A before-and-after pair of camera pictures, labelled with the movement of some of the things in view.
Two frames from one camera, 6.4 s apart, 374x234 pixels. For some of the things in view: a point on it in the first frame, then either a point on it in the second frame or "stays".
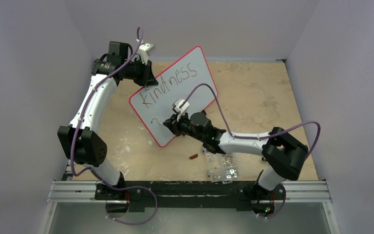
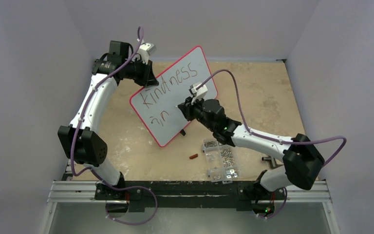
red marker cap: (193, 156) stays
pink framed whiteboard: (155, 103) stays
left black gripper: (145, 81) stays
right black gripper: (177, 125) to (190, 109)
